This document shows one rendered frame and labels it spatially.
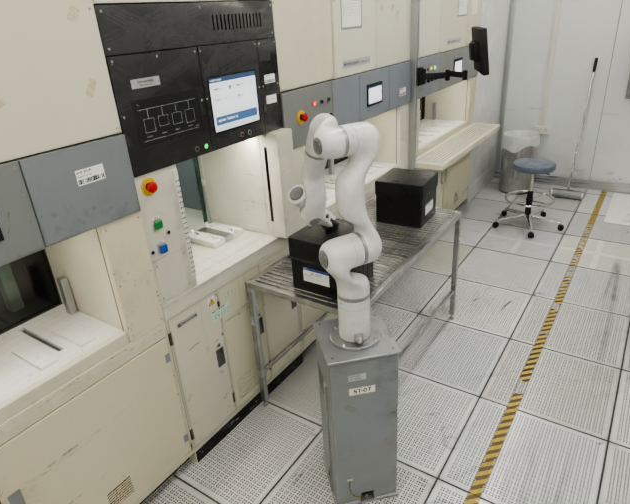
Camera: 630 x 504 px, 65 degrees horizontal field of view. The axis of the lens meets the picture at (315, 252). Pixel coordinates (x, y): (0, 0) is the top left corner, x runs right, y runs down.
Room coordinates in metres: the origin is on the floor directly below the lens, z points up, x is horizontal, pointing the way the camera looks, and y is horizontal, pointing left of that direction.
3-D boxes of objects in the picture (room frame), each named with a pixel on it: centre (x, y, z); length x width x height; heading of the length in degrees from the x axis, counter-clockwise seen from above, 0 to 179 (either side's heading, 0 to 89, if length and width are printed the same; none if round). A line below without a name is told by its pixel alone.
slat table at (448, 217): (2.44, -0.28, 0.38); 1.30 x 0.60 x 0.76; 145
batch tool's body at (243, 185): (2.33, 0.71, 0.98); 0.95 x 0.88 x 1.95; 55
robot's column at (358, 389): (1.59, -0.13, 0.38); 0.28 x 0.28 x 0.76; 10
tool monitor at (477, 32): (3.51, -1.03, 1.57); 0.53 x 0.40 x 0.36; 55
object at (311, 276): (2.03, -0.08, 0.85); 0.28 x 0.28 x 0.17; 54
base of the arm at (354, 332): (1.59, -0.13, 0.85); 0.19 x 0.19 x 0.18
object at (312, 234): (2.03, -0.08, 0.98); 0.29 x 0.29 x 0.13; 54
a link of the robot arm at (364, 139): (1.61, -0.16, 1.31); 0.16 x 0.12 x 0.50; 118
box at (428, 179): (2.77, -0.56, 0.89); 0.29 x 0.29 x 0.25; 58
